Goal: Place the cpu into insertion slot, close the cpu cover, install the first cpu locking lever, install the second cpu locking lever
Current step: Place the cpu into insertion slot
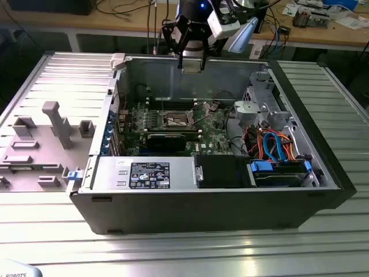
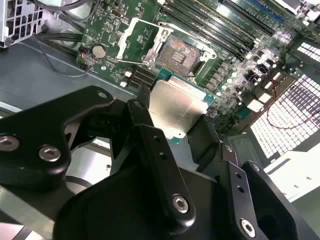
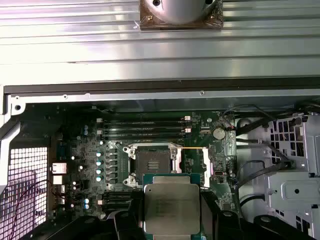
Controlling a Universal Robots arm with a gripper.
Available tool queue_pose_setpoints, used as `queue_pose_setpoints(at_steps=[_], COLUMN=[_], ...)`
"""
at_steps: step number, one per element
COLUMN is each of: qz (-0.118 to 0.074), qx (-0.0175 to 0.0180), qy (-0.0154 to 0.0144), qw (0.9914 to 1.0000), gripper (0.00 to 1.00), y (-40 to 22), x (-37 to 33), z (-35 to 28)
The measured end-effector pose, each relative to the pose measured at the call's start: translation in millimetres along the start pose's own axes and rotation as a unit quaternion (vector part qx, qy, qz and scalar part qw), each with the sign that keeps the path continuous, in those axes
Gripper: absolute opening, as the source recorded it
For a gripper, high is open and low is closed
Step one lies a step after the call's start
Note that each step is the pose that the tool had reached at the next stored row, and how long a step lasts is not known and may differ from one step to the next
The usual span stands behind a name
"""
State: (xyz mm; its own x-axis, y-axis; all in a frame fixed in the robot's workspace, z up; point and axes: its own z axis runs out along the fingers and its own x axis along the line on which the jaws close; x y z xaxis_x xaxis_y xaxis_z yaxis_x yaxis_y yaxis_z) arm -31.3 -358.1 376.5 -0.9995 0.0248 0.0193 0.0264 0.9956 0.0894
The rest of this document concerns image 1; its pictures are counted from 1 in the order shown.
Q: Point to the blue disk carrier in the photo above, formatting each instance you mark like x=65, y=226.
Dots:
x=73, y=175
x=261, y=167

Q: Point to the green motherboard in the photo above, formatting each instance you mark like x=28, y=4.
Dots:
x=213, y=135

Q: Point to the small black adapter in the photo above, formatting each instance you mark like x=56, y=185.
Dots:
x=285, y=29

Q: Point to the hard disk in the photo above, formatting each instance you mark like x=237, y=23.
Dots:
x=276, y=180

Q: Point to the large black box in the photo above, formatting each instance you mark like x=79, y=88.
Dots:
x=49, y=7

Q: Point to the grey metal device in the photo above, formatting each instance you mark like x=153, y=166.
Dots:
x=320, y=20

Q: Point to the copper heat sink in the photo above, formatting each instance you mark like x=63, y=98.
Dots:
x=301, y=18

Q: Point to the white paper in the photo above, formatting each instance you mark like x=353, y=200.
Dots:
x=350, y=23

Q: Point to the grey parts rack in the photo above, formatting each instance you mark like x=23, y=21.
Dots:
x=43, y=170

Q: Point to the black desktop box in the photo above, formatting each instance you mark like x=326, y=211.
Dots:
x=263, y=20

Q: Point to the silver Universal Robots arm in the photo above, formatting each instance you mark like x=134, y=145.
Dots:
x=243, y=36

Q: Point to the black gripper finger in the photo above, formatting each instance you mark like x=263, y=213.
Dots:
x=205, y=46
x=181, y=49

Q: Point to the grey power supply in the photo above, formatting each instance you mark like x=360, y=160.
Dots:
x=109, y=176

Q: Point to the pale blue teach pendant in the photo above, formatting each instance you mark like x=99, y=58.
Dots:
x=17, y=269

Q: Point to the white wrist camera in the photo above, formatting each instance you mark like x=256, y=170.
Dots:
x=223, y=27

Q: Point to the metal drive cage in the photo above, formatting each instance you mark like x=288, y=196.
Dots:
x=248, y=108

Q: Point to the wooden desk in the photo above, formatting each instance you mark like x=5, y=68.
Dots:
x=86, y=21

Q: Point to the black open PC case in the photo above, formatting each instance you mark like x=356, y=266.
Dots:
x=201, y=210

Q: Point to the silver CPU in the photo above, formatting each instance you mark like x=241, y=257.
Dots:
x=191, y=67

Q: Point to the green RAM stick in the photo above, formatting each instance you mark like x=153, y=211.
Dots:
x=173, y=132

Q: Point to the black graphics card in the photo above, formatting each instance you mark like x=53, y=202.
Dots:
x=165, y=142

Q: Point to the CPU socket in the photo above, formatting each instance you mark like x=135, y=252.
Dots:
x=170, y=122

